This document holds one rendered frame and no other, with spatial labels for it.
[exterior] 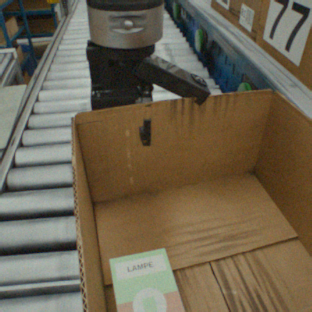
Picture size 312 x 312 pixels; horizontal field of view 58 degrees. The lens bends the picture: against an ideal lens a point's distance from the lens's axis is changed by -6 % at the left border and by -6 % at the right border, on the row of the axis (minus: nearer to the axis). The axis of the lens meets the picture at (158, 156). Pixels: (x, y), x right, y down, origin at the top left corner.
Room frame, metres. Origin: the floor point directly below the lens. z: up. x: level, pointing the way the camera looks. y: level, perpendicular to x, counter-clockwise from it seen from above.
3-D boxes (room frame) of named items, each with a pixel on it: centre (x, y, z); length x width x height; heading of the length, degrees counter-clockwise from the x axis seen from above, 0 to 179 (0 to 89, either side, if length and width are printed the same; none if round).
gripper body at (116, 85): (0.37, 0.05, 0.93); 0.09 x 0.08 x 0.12; 98
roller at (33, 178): (0.42, 0.04, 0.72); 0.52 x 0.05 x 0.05; 98
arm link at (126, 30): (0.36, 0.04, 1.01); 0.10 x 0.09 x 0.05; 8
